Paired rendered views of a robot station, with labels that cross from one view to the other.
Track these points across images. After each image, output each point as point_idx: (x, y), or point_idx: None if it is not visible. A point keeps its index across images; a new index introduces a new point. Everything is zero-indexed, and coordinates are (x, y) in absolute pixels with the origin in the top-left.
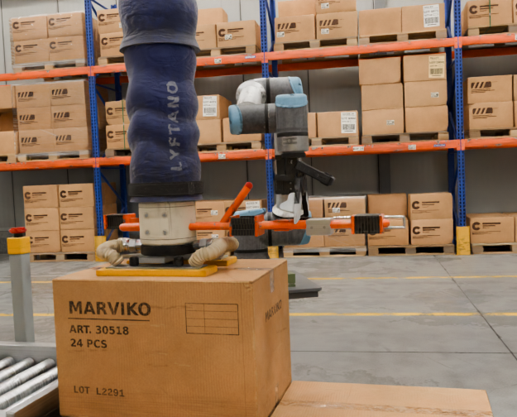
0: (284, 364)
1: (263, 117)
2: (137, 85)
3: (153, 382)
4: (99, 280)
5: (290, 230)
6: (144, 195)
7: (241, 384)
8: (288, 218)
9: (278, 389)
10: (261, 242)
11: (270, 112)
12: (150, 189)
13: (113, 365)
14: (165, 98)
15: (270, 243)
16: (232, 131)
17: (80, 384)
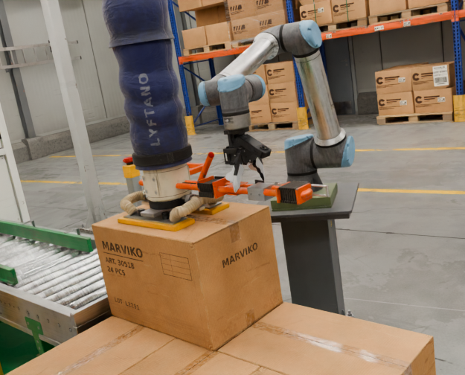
0: (266, 292)
1: None
2: (120, 79)
3: (152, 303)
4: (113, 229)
5: (239, 194)
6: (137, 165)
7: (199, 315)
8: (324, 146)
9: (253, 313)
10: (306, 167)
11: None
12: (139, 161)
13: (130, 288)
14: (138, 88)
15: (315, 167)
16: (203, 105)
17: (117, 297)
